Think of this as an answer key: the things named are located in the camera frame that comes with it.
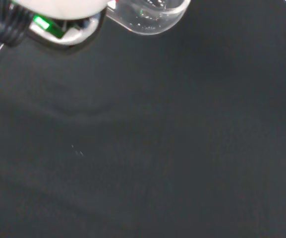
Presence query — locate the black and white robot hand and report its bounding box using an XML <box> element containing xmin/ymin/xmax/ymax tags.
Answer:
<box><xmin>0</xmin><ymin>0</ymin><xmax>109</xmax><ymax>54</ymax></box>

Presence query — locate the black bench cloth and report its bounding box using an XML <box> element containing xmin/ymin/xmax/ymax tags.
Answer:
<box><xmin>0</xmin><ymin>0</ymin><xmax>286</xmax><ymax>238</ymax></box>

